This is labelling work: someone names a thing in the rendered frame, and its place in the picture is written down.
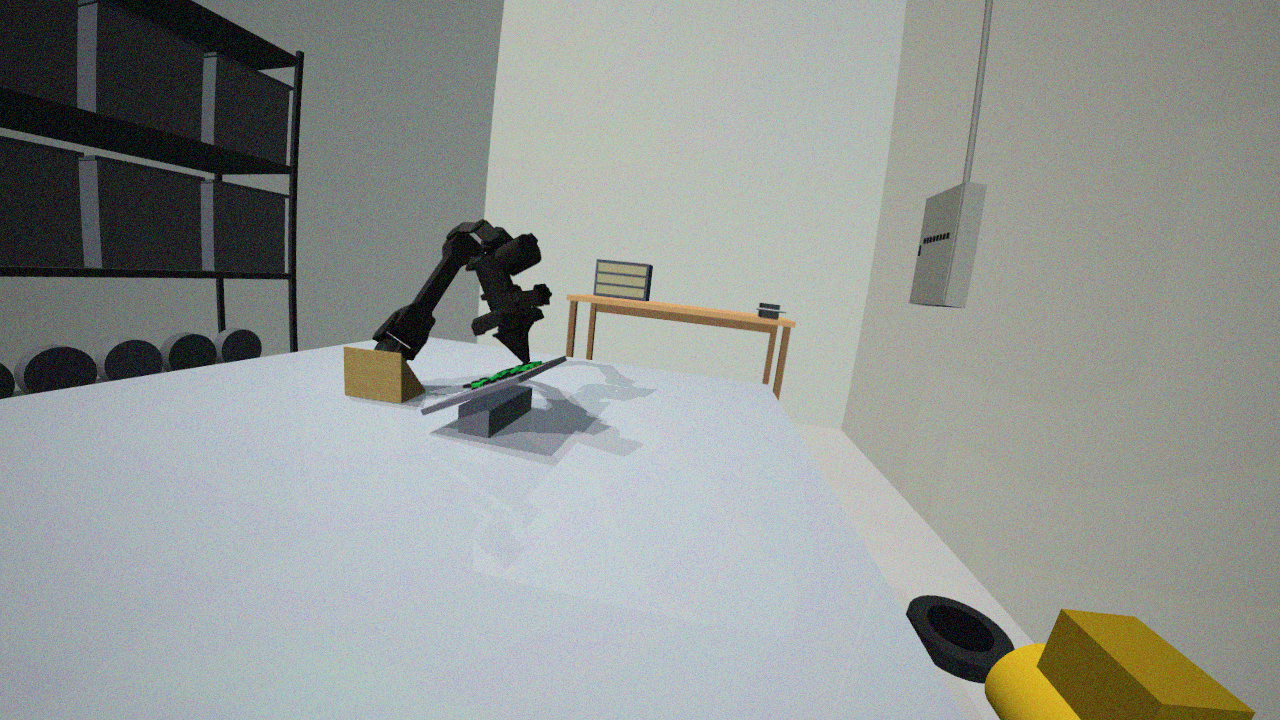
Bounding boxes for grey switch panel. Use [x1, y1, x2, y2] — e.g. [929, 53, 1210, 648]
[421, 356, 567, 438]

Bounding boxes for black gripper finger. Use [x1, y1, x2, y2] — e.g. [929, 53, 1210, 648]
[493, 323, 529, 363]
[522, 322, 534, 361]

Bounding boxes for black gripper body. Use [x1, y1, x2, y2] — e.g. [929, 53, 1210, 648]
[471, 279, 545, 336]

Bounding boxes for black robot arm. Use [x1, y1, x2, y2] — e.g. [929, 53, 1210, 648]
[372, 219, 552, 363]

